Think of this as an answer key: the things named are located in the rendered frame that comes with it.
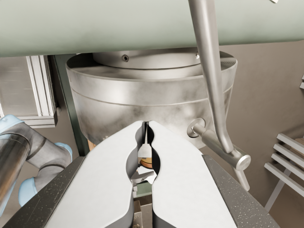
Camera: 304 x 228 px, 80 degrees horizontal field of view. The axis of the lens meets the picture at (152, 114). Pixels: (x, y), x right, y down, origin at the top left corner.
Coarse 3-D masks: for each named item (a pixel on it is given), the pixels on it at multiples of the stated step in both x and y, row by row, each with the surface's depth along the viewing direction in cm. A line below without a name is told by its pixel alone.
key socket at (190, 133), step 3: (195, 120) 27; (198, 120) 27; (201, 120) 27; (192, 123) 27; (195, 123) 27; (201, 123) 27; (204, 123) 28; (189, 126) 27; (192, 126) 27; (189, 129) 27; (189, 132) 27; (192, 132) 27; (189, 135) 27; (192, 135) 28; (195, 135) 28
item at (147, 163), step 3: (141, 159) 45; (144, 159) 44; (147, 159) 44; (150, 159) 43; (141, 162) 46; (144, 162) 45; (147, 162) 44; (150, 162) 44; (144, 165) 46; (147, 165) 45; (150, 165) 45; (147, 168) 46; (150, 168) 46
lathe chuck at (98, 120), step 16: (80, 96) 28; (224, 96) 28; (80, 112) 30; (96, 112) 27; (112, 112) 25; (128, 112) 25; (144, 112) 24; (160, 112) 24; (176, 112) 25; (192, 112) 25; (208, 112) 27; (80, 128) 35; (96, 128) 29; (112, 128) 27; (176, 128) 26; (208, 128) 29; (96, 144) 31; (144, 144) 27
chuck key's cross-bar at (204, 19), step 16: (192, 0) 8; (208, 0) 8; (192, 16) 9; (208, 16) 9; (208, 32) 10; (208, 48) 10; (208, 64) 11; (208, 80) 12; (208, 96) 14; (224, 112) 16; (224, 128) 18; (224, 144) 20; (240, 176) 24
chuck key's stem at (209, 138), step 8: (192, 128) 27; (200, 128) 26; (200, 136) 26; (208, 136) 24; (216, 136) 23; (208, 144) 24; (216, 144) 23; (216, 152) 23; (224, 152) 21; (232, 152) 21; (240, 152) 20; (232, 160) 20; (240, 160) 20; (248, 160) 20; (240, 168) 20
